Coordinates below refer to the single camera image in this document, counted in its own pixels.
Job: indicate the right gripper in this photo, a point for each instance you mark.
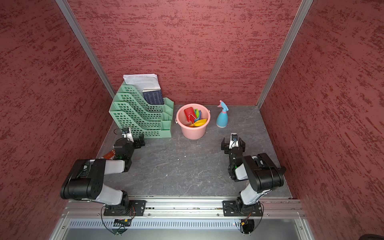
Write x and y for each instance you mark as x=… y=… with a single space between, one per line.
x=225 y=147

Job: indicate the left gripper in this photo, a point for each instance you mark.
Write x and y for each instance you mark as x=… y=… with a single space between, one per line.
x=138 y=145

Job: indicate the teal pink spray bottle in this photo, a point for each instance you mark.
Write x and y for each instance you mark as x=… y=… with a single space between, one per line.
x=222 y=119

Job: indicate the yellow toy scoop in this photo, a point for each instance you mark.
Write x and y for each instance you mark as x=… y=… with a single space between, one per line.
x=198 y=123

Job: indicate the red toy spade wooden handle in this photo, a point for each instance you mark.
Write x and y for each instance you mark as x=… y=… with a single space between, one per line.
x=190 y=114

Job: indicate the blue toy rake yellow handle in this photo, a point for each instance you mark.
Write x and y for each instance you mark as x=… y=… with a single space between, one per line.
x=199 y=117

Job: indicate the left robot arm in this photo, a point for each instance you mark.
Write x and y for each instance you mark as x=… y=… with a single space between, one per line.
x=85 y=181

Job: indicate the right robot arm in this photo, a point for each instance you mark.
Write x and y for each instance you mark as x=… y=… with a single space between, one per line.
x=261 y=173

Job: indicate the red flat package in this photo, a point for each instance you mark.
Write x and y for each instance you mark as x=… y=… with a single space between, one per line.
x=110 y=155

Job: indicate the green plastic file organizer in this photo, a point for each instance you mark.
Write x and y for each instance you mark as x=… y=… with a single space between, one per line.
x=130 y=110

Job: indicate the pink plastic bucket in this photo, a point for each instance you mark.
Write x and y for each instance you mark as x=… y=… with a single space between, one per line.
x=197 y=132

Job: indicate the dark blue booklet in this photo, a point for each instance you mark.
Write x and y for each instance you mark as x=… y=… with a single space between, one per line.
x=153 y=96

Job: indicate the white paper sheets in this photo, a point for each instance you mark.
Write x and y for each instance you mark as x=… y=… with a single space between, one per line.
x=143 y=82

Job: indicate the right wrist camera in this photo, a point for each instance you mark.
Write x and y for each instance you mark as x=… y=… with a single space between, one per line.
x=234 y=141

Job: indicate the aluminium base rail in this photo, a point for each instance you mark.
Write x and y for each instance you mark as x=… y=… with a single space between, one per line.
x=214 y=208

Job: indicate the left aluminium corner post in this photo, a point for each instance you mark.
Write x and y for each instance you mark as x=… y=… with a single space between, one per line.
x=79 y=33

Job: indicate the aluminium corner post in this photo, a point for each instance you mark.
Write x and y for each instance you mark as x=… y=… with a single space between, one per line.
x=79 y=33
x=291 y=35

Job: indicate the right aluminium corner post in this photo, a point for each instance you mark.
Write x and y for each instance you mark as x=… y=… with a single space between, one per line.
x=291 y=35

